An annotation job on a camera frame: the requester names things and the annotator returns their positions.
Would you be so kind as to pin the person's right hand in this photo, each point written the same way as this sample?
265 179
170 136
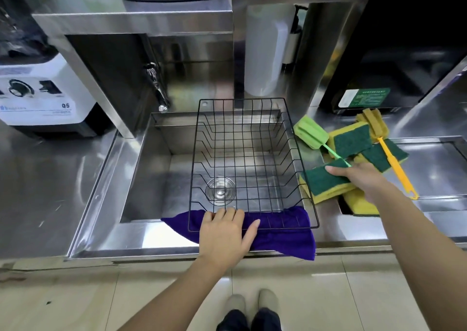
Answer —
365 179

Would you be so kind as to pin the person's left hand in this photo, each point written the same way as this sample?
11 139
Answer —
220 241

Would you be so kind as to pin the person's left little finger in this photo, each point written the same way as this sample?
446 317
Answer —
208 219

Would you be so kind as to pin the person's left thumb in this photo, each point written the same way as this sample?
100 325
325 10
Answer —
251 234

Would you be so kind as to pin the person's right thumb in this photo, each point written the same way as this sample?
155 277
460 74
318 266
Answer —
336 170

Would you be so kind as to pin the person's left middle finger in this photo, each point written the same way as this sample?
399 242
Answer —
230 216

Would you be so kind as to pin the green sponge bottle brush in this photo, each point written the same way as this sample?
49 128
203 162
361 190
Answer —
311 132

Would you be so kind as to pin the person's left forearm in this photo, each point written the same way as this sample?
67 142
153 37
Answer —
175 301

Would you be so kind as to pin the person's right forearm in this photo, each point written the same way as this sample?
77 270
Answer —
419 254

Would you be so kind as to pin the yellow green scouring sponge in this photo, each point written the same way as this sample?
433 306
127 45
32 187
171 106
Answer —
352 140
379 156
359 203
323 183

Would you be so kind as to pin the round metal drain strainer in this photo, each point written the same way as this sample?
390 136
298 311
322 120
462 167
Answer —
220 190

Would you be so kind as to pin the purple cloth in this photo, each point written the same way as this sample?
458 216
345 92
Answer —
284 237

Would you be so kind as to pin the stainless steel sink basin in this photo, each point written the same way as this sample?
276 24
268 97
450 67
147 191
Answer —
157 181

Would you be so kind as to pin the person's right shoe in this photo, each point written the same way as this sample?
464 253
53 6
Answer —
268 299

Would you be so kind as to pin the person's shoe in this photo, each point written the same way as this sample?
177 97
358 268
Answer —
268 299
235 304

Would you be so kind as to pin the person's left shoe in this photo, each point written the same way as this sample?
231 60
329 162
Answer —
235 304

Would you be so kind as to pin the person's right trouser leg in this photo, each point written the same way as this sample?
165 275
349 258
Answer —
266 321

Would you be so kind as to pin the person's trouser leg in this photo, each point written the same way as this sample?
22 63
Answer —
266 321
233 322

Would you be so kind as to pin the person's left trouser leg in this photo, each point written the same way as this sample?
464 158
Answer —
233 322

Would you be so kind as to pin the black appliance with green label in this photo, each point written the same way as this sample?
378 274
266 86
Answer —
401 57

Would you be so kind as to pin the white plastic bottle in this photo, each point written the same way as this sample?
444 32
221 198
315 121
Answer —
264 50

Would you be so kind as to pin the chrome faucet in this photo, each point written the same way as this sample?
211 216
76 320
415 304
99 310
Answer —
156 84

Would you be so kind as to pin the white blender base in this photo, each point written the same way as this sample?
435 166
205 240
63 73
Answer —
43 93

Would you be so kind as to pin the stainless steel shelf unit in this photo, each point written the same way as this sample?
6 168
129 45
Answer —
146 19

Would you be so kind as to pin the dark blender jar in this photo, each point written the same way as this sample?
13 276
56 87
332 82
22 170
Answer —
22 28

